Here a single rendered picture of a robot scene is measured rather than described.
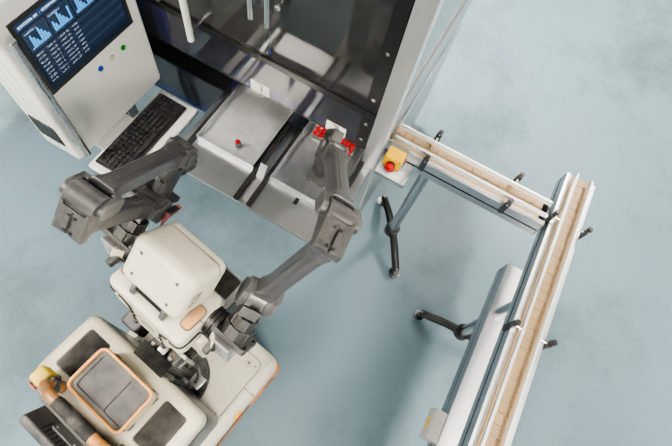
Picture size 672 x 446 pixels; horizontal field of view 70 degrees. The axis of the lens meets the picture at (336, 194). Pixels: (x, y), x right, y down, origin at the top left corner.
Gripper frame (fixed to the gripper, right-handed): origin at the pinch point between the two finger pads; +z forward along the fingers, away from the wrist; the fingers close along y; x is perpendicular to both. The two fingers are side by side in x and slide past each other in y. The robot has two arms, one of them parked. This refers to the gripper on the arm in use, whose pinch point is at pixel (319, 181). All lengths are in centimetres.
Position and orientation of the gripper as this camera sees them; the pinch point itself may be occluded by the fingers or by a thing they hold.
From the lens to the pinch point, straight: 166.2
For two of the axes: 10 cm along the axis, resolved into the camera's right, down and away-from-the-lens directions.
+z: -1.1, 4.0, 9.1
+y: 4.8, -7.8, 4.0
